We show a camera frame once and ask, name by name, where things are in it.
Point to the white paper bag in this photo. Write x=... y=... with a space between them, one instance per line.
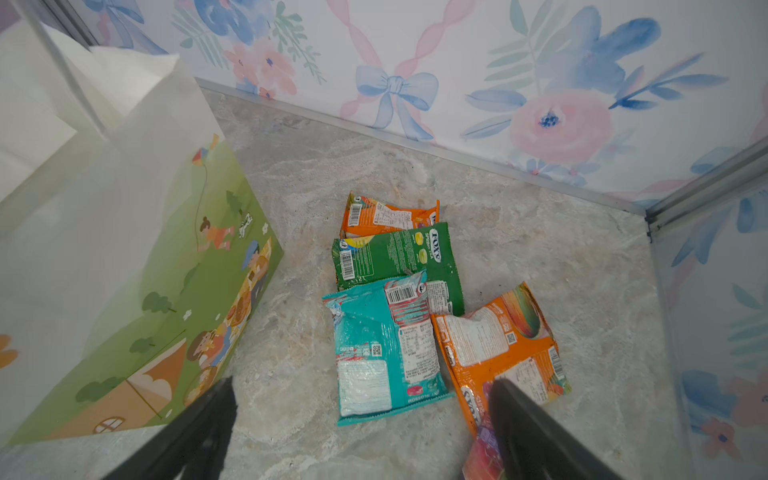
x=133 y=248

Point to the purple snack pack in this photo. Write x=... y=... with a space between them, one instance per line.
x=484 y=461

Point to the orange snack pack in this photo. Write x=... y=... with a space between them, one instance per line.
x=508 y=338
x=366 y=216

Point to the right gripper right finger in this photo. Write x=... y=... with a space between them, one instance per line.
x=533 y=445

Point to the orange snack pack back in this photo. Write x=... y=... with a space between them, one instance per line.
x=366 y=216

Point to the teal snack pack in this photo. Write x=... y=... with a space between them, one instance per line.
x=386 y=352

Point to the green snack pack upper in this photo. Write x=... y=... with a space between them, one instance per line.
x=364 y=260

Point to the orange snack pack right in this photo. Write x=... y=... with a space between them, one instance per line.
x=508 y=338

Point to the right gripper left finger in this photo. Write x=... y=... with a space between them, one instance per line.
x=193 y=446

